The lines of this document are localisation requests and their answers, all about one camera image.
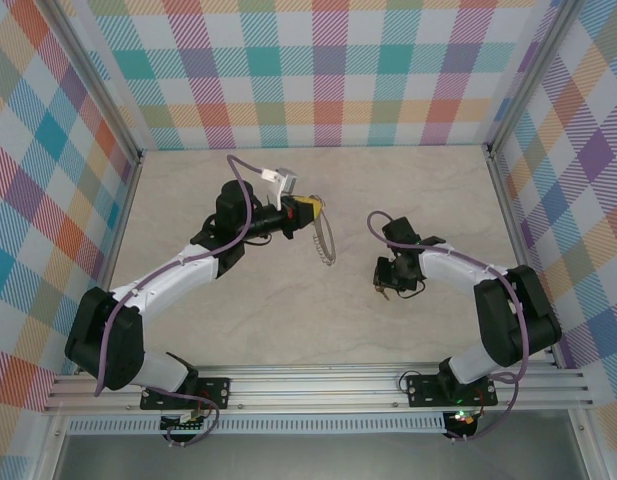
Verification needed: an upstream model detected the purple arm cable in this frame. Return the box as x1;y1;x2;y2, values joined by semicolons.
92;154;269;449
366;210;532;444

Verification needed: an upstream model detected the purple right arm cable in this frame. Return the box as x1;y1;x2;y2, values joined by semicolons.
366;210;532;444

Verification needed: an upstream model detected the aluminium mounting rail beam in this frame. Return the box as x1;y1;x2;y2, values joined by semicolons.
43;364;594;414

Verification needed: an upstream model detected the white slotted cable duct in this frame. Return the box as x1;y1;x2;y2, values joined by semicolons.
66;412;448;435

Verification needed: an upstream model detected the grey metal panel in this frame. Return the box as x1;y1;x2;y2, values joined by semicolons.
52;433;587;480

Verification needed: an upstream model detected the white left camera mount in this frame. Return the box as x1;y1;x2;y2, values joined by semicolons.
259;168;285;211

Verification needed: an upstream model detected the aluminium corner post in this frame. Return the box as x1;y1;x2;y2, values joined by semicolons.
47;0;144;161
487;0;584;151

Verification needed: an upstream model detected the metal keyring plate with rings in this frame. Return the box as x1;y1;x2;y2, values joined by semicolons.
310;192;337;266

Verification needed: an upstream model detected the aluminium side rail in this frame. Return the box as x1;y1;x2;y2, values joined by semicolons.
485;144;559;369
75;149;145;374

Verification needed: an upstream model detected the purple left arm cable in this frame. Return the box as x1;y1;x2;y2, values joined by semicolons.
92;154;269;449

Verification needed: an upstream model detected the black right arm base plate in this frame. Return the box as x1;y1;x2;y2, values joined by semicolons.
405;373;499;409

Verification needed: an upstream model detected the small circuit board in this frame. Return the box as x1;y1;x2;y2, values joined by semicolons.
160;412;209;434
445;407;482;436

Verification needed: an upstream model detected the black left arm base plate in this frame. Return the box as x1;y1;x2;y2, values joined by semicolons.
139;377;232;412

